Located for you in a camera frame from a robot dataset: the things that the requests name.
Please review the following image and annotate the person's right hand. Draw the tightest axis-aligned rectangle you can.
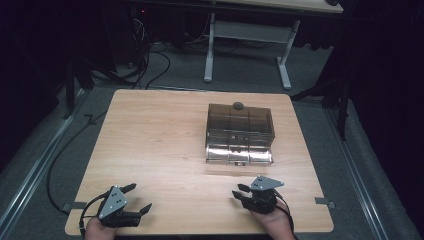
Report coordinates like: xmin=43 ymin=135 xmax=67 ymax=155
xmin=249 ymin=203 xmax=296 ymax=240

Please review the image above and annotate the black metal stand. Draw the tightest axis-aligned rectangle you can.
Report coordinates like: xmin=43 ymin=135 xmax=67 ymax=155
xmin=62 ymin=58 xmax=96 ymax=120
xmin=290 ymin=75 xmax=352 ymax=142

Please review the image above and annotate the white desk with metal legs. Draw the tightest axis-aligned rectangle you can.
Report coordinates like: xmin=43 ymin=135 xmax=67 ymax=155
xmin=203 ymin=0 xmax=345 ymax=91

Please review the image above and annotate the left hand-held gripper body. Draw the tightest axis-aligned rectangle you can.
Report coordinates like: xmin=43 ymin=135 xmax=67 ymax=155
xmin=96 ymin=185 xmax=142 ymax=229

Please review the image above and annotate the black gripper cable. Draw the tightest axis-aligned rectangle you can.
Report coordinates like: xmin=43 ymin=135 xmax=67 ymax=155
xmin=273 ymin=190 xmax=299 ymax=240
xmin=78 ymin=192 xmax=112 ymax=238

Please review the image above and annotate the power strip with red light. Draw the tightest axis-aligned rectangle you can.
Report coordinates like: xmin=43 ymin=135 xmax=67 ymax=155
xmin=130 ymin=6 xmax=150 ymax=22

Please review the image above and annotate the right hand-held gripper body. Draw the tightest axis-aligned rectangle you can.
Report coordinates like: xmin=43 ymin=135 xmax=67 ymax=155
xmin=240 ymin=175 xmax=285 ymax=215

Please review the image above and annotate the black floor cable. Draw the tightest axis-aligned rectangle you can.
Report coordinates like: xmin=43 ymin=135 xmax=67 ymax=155
xmin=46 ymin=112 xmax=108 ymax=215

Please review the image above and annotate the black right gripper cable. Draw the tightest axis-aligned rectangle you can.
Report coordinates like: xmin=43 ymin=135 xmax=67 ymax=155
xmin=273 ymin=190 xmax=299 ymax=240

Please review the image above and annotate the grey table bracket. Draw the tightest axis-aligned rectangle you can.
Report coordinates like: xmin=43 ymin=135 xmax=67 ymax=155
xmin=61 ymin=201 xmax=88 ymax=215
xmin=314 ymin=196 xmax=336 ymax=210

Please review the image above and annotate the brown transparent lidded box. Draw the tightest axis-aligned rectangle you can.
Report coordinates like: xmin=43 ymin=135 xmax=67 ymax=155
xmin=204 ymin=101 xmax=277 ymax=167

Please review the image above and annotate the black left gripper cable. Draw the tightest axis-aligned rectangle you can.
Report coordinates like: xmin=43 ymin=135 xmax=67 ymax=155
xmin=78 ymin=192 xmax=112 ymax=238

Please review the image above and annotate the person's left hand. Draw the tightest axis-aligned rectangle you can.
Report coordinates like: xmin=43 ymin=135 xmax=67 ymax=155
xmin=83 ymin=216 xmax=117 ymax=240

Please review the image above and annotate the metal floor rail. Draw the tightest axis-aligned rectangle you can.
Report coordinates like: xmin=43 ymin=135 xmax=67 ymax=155
xmin=0 ymin=87 xmax=88 ymax=236
xmin=323 ymin=105 xmax=390 ymax=240

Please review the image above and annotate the bundle of black cables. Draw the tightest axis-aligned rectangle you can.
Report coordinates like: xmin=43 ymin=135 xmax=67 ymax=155
xmin=89 ymin=15 xmax=172 ymax=91

